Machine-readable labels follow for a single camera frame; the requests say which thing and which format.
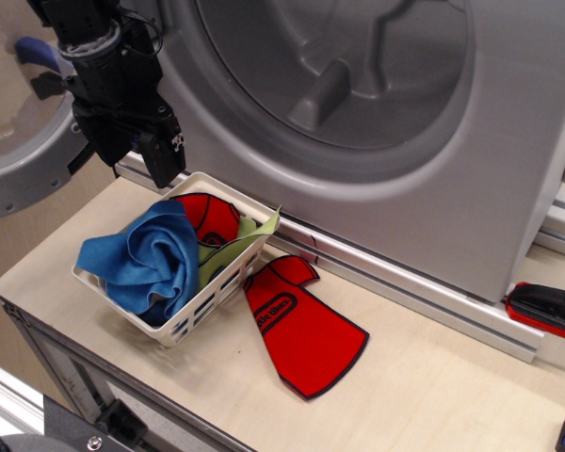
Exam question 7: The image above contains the white plastic laundry basket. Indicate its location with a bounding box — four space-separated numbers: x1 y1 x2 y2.
73 172 274 347

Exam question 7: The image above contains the blue clamp behind door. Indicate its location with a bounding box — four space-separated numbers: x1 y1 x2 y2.
14 36 63 74

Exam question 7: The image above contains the red felt shirt in basket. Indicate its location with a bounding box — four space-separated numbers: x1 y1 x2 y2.
171 193 240 247

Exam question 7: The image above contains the blue cloth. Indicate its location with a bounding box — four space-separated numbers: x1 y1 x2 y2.
75 201 199 327

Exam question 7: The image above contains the grey robot base with cable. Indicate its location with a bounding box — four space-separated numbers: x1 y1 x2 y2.
0 418 109 452

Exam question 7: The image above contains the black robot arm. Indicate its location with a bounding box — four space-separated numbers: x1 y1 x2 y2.
30 1 186 188

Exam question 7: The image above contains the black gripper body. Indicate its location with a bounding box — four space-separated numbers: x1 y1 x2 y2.
63 44 181 137

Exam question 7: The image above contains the green felt cloth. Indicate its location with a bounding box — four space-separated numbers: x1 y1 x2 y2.
197 208 281 292

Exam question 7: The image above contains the round grey washer door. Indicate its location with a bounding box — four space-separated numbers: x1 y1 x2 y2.
0 1 91 218

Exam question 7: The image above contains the aluminium extrusion rail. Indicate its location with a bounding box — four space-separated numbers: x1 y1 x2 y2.
112 150 565 364

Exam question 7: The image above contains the red and black clamp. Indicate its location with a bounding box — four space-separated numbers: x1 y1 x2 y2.
505 282 565 339

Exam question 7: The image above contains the grey toy washing machine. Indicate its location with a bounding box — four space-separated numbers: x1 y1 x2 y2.
137 1 565 300

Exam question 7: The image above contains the black bracket on table frame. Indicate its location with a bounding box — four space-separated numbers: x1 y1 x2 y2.
95 399 148 447

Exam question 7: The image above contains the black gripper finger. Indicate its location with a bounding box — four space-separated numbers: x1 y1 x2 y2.
137 133 186 188
73 112 136 167

